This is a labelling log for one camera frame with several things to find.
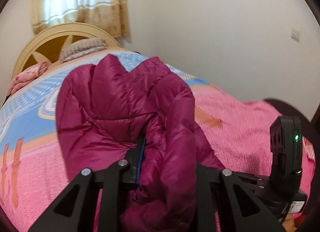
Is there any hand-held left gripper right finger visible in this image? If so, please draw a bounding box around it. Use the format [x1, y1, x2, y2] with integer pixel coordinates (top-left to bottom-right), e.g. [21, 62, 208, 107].
[195, 162, 285, 232]

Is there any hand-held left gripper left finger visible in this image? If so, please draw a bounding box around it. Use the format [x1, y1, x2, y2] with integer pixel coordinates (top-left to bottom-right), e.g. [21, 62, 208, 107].
[27, 136, 147, 232]

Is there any magenta puffer jacket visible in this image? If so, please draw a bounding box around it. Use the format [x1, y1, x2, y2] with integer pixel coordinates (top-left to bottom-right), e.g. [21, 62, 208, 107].
[56, 54, 225, 232]

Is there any dark rounded furniture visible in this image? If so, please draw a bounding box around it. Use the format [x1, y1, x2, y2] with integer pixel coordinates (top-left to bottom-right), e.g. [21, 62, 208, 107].
[262, 98, 313, 142]

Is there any pink textured bedspread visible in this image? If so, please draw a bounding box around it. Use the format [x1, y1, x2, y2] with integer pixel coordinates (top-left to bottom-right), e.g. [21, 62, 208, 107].
[0, 83, 315, 232]

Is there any blue printed fleece blanket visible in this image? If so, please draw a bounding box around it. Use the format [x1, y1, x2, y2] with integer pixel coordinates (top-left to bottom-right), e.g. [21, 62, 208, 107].
[0, 48, 210, 152]

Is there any grey striped pillow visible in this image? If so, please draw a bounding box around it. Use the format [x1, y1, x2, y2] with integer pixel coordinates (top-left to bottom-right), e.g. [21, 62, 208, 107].
[60, 37, 108, 62]

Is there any pink floral pillow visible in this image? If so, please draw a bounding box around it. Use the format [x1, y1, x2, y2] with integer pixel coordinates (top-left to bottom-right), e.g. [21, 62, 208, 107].
[7, 61, 48, 95]

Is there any cream wooden headboard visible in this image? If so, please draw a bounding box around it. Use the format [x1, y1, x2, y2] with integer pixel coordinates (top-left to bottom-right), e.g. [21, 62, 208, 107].
[12, 22, 122, 82]

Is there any beige lace curtain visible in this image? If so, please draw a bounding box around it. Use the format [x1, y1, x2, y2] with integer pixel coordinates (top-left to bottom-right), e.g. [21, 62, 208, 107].
[29, 0, 131, 38]

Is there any black cable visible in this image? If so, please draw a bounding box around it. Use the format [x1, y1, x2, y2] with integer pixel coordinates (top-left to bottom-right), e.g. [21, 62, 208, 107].
[279, 196, 294, 224]

